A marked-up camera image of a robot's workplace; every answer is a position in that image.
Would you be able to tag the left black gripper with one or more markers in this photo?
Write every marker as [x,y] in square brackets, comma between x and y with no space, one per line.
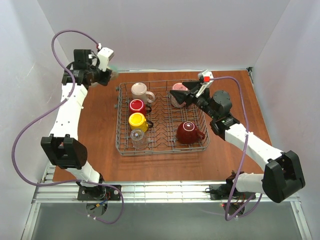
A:
[105,77]

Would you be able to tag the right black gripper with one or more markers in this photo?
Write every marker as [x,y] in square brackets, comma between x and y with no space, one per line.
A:
[191,93]

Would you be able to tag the pink patterned mug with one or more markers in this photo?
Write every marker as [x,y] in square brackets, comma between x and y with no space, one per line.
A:
[180,87]

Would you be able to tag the tall cream decorated mug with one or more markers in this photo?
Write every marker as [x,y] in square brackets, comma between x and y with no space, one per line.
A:
[114,74]

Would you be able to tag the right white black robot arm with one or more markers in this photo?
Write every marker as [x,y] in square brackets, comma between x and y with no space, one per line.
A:
[282,172]

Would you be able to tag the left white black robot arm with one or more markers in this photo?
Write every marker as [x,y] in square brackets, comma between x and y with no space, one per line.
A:
[62,146]

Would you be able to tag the pale pink mug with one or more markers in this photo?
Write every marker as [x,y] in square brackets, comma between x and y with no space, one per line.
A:
[140,91]

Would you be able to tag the dark red round mug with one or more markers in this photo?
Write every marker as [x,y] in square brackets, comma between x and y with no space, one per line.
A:
[188,133]

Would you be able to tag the yellow mug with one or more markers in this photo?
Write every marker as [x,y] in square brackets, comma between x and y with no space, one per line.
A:
[138,121]

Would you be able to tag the clear glass cup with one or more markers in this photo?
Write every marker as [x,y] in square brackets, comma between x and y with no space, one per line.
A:
[139,139]

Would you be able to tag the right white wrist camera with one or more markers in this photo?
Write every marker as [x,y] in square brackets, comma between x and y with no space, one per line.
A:
[206,78]

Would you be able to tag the grey wire dish rack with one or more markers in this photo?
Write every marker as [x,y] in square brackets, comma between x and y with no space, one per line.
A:
[166,119]

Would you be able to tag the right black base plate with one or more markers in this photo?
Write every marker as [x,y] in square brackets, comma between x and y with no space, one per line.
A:
[222,192]

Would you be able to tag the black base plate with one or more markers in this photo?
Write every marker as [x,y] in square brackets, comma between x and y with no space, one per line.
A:
[97,193]
[222,192]

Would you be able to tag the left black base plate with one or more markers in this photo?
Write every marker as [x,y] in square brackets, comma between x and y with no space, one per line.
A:
[97,193]

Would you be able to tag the aluminium frame rail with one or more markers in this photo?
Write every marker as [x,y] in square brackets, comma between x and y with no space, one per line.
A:
[134,192]

